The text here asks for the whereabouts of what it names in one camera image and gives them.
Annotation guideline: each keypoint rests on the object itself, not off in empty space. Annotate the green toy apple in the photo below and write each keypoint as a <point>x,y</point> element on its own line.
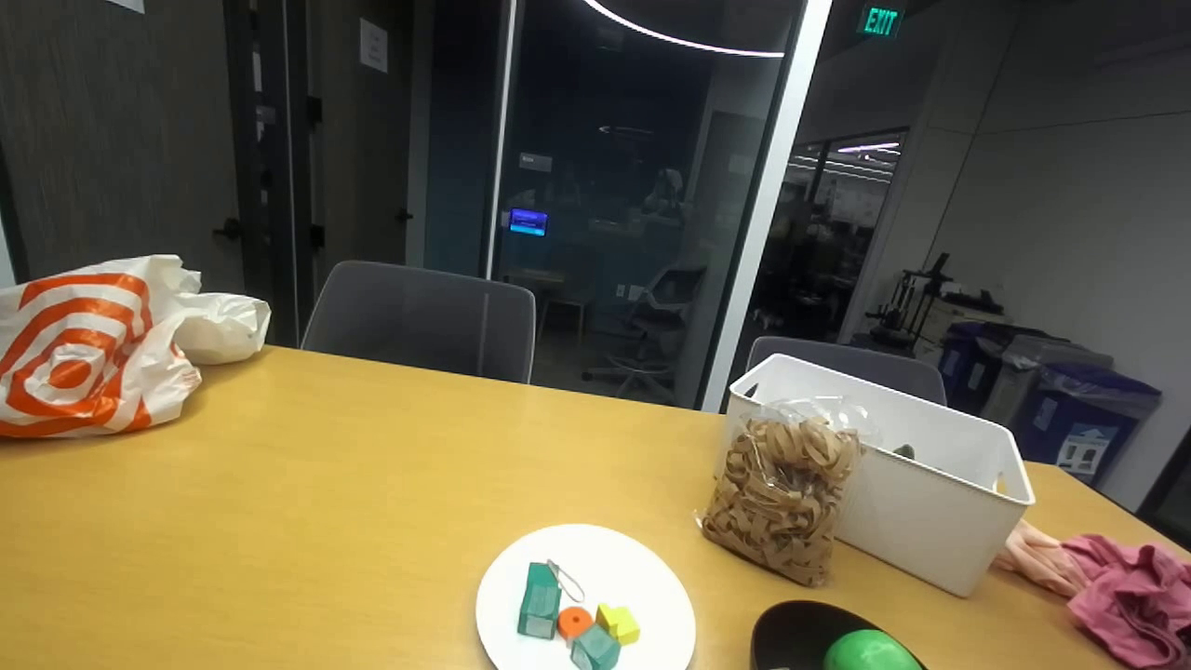
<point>870,653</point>

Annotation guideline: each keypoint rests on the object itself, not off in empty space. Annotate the black bowl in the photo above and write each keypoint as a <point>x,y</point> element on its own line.
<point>795,638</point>

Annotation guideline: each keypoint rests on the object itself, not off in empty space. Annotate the clear bag of pasta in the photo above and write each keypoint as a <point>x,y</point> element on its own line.
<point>780,495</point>

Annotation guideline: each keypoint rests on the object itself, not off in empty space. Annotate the orange toy bead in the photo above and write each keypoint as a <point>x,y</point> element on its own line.
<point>576,624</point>

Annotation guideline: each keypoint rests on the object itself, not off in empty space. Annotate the blue bin with white label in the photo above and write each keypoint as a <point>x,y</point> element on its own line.
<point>1092,422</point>

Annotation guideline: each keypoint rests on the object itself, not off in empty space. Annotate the white round plate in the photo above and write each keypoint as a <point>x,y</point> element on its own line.
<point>620,569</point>

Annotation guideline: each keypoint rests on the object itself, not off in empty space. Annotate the orange and white plastic bag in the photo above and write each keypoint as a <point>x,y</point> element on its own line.
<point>86,346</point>

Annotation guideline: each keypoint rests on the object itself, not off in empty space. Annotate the dark storage bin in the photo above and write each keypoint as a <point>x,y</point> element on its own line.
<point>980,365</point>

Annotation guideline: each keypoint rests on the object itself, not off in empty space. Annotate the grey chair with curved back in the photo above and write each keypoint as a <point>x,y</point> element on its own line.
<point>421,316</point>

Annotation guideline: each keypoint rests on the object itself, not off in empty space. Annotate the yellow toy block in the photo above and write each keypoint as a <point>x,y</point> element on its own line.
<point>620,624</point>

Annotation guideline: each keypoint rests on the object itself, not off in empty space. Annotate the blue lit screen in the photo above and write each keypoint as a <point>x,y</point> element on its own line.
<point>527,221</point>

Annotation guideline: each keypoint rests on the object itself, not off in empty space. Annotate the dark door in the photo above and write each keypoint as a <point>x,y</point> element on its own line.
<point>337,161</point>

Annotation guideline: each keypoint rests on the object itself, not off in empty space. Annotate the tall teal toy block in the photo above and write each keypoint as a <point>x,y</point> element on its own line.
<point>542,602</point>

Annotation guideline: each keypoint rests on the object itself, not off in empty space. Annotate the small teal toy block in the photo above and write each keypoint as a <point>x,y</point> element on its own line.
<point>596,650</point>

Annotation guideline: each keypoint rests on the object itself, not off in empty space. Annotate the pink shirt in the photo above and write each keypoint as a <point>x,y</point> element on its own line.
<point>1138,602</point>

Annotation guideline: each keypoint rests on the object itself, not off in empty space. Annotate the white plastic basket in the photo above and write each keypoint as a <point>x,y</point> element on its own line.
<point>932,509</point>

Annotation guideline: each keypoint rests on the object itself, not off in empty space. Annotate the white paper notice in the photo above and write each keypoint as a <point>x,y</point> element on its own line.
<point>374,45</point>

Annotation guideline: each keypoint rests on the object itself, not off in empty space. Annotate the green exit sign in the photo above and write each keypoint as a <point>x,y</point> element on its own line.
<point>879,21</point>

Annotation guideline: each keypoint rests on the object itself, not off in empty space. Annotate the white window frame post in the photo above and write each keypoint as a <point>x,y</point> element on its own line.
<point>765,208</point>

